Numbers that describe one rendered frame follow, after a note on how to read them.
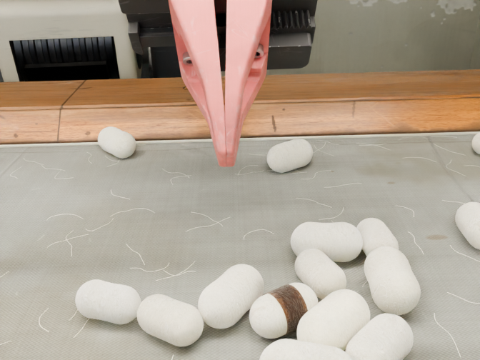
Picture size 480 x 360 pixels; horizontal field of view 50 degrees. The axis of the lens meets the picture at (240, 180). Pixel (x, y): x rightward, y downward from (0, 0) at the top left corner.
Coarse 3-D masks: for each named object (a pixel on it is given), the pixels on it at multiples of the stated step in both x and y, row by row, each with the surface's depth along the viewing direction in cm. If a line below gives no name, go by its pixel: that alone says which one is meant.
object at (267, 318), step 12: (300, 288) 23; (264, 300) 22; (276, 300) 22; (312, 300) 22; (252, 312) 22; (264, 312) 22; (276, 312) 22; (252, 324) 22; (264, 324) 21; (276, 324) 21; (264, 336) 22; (276, 336) 22
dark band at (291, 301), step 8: (280, 288) 23; (288, 288) 22; (280, 296) 22; (288, 296) 22; (296, 296) 22; (280, 304) 22; (288, 304) 22; (296, 304) 22; (304, 304) 22; (288, 312) 22; (296, 312) 22; (304, 312) 22; (288, 320) 22; (296, 320) 22; (288, 328) 22; (296, 328) 22
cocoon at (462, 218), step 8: (464, 208) 29; (472, 208) 28; (456, 216) 29; (464, 216) 28; (472, 216) 28; (456, 224) 29; (464, 224) 28; (472, 224) 28; (464, 232) 28; (472, 232) 27; (472, 240) 28
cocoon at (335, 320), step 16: (320, 304) 21; (336, 304) 21; (352, 304) 21; (304, 320) 21; (320, 320) 20; (336, 320) 21; (352, 320) 21; (368, 320) 22; (304, 336) 20; (320, 336) 20; (336, 336) 20; (352, 336) 21
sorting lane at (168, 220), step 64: (0, 192) 36; (64, 192) 35; (128, 192) 35; (192, 192) 35; (256, 192) 35; (320, 192) 35; (384, 192) 34; (448, 192) 34; (0, 256) 29; (64, 256) 28; (128, 256) 28; (192, 256) 28; (256, 256) 28; (448, 256) 28; (0, 320) 24; (64, 320) 24; (448, 320) 23
